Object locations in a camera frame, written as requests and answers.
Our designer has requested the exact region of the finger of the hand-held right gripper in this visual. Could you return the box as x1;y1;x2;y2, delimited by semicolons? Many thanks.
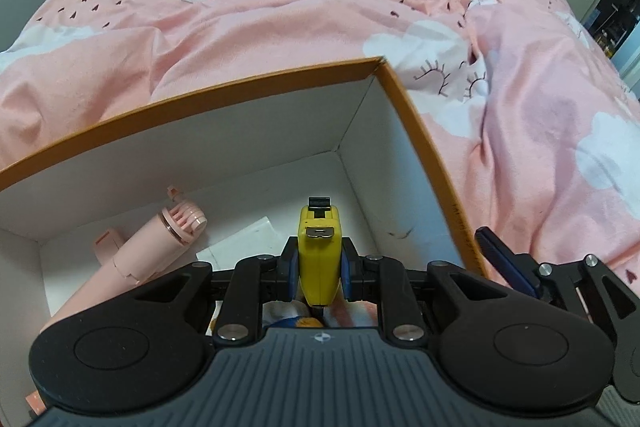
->
475;227;640;339

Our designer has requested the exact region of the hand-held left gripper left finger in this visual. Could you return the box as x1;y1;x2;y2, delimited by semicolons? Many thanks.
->
135;237;301;348

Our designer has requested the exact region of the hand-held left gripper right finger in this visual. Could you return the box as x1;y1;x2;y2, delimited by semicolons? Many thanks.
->
339;238;507;348

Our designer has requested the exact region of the yellow tape measure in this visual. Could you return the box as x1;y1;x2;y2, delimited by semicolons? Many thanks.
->
298;196;343;308

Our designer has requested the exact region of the brown teddy bear plush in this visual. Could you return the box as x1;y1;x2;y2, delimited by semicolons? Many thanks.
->
260;299;326;330

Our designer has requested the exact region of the orange cardboard box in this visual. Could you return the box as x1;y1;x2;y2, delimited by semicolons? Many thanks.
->
0;56;493;408

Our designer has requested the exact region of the pink handheld fan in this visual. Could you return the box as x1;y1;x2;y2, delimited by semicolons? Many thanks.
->
40;184;208;333

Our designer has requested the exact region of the white paper card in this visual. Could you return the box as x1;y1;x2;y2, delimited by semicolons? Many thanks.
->
196;216;283;260

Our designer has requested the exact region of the cluttered desk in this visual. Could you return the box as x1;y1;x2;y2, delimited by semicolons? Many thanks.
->
585;0;640;92

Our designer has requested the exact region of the pink printed blanket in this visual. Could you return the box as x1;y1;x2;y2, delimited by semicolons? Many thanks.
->
0;0;640;293

